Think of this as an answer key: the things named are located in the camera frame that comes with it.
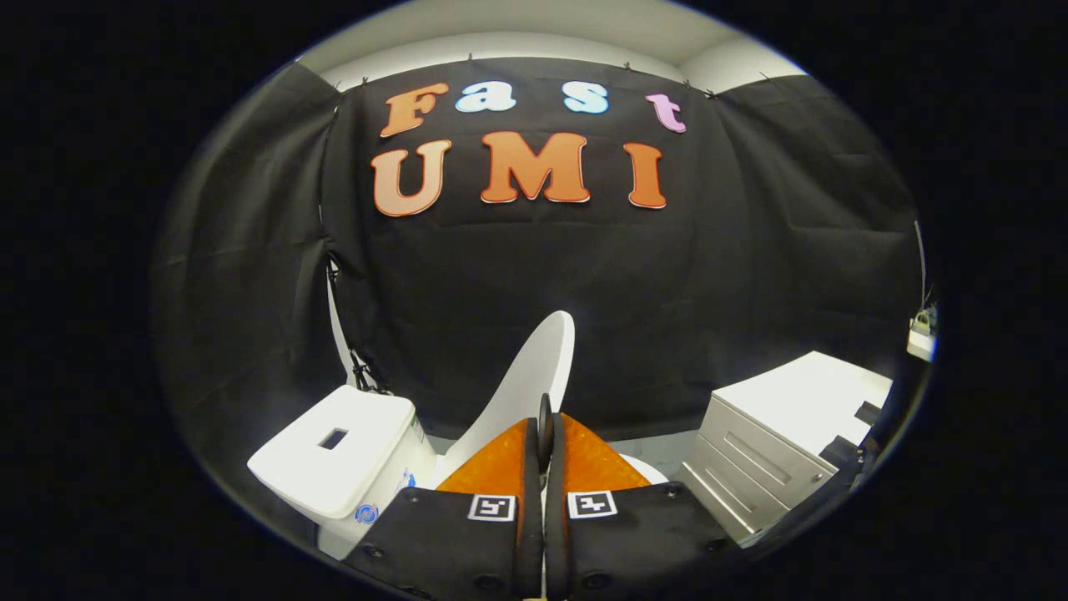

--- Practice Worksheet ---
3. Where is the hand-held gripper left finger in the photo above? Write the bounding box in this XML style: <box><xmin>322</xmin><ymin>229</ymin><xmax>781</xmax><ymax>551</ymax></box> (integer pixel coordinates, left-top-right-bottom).
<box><xmin>342</xmin><ymin>394</ymin><xmax>552</xmax><ymax>601</ymax></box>

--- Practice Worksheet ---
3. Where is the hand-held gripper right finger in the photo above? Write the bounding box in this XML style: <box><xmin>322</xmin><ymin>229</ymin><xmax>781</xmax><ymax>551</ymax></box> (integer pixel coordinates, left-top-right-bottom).
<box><xmin>544</xmin><ymin>413</ymin><xmax>739</xmax><ymax>601</ymax></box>

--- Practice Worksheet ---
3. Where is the white toilet lid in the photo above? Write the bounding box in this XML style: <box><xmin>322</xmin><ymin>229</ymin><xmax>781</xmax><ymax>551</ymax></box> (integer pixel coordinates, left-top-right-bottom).
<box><xmin>434</xmin><ymin>311</ymin><xmax>577</xmax><ymax>489</ymax></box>

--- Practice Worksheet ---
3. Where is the white toilet tank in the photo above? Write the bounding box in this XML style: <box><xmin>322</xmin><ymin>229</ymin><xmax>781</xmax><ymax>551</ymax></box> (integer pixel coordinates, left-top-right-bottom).
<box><xmin>248</xmin><ymin>384</ymin><xmax>439</xmax><ymax>560</ymax></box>

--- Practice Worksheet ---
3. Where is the white drawer cabinet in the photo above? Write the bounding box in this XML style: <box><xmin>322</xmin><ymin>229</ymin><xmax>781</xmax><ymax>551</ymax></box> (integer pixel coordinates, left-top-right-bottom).
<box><xmin>674</xmin><ymin>351</ymin><xmax>894</xmax><ymax>548</ymax></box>

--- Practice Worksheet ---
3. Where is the black backdrop cloth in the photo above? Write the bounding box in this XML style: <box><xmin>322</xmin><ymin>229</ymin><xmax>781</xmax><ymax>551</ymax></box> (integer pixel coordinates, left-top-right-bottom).
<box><xmin>150</xmin><ymin>57</ymin><xmax>927</xmax><ymax>535</ymax></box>

